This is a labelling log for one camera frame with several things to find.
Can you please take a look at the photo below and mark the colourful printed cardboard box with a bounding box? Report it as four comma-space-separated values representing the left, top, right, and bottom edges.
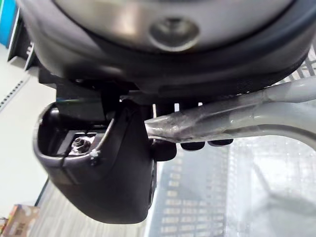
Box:
0, 204, 41, 237

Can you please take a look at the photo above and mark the white perforated shelf unit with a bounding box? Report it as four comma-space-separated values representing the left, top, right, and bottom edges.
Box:
0, 46, 58, 207

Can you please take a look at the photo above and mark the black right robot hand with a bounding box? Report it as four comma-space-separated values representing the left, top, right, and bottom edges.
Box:
16, 0, 316, 225

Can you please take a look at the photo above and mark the black box with white print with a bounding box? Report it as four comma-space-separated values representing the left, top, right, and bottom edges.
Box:
7, 7, 40, 70

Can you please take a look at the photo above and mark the blue and green box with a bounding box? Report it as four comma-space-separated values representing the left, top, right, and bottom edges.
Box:
0, 0, 21, 48

